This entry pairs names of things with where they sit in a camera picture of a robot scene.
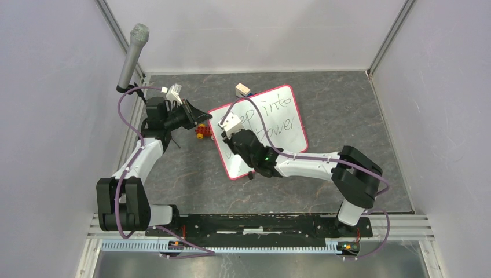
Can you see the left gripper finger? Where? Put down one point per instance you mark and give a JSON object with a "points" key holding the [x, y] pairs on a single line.
{"points": [[188, 108], [198, 117]]}

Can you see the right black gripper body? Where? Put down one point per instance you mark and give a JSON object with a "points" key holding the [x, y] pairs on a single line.
{"points": [[251, 163]]}

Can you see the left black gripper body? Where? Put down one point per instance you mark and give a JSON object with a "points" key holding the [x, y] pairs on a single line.
{"points": [[180, 118]]}

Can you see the pink framed whiteboard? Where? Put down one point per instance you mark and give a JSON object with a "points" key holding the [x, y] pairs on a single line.
{"points": [[278, 117]]}

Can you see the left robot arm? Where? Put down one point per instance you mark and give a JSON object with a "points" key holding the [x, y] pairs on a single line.
{"points": [[121, 199]]}

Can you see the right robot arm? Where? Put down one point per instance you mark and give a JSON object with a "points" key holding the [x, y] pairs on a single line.
{"points": [[356, 177]]}

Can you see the red toy block car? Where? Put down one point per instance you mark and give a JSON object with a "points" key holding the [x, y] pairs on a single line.
{"points": [[203, 131]]}

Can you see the red toy block boat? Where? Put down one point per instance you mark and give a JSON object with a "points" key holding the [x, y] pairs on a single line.
{"points": [[243, 91]]}

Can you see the grey microphone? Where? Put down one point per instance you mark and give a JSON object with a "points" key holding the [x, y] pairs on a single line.
{"points": [[139, 36]]}

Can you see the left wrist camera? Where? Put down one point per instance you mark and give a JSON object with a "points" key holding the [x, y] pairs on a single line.
{"points": [[172, 93]]}

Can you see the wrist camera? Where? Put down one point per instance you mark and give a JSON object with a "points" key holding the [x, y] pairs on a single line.
{"points": [[172, 93], [231, 124]]}

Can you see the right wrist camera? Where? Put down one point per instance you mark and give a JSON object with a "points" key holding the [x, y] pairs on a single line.
{"points": [[231, 124]]}

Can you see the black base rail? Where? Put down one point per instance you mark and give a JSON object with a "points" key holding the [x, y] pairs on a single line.
{"points": [[202, 235]]}

